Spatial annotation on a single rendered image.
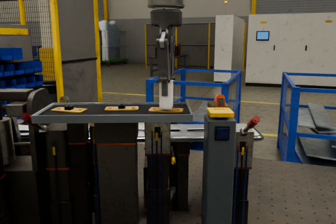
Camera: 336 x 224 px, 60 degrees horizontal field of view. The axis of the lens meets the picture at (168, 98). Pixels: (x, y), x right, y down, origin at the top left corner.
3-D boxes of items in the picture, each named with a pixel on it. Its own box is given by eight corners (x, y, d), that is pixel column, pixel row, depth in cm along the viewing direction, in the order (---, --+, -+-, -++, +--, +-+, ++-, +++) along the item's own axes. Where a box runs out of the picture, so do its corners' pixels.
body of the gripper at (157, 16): (180, 7, 64) (179, 50, 65) (183, 11, 72) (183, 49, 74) (146, 7, 65) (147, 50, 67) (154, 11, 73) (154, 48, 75)
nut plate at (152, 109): (183, 109, 74) (183, 104, 74) (181, 112, 71) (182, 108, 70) (151, 108, 76) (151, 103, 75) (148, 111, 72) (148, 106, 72)
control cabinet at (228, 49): (227, 75, 1091) (230, 7, 1042) (241, 76, 1071) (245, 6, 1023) (212, 84, 872) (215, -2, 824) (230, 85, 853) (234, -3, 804)
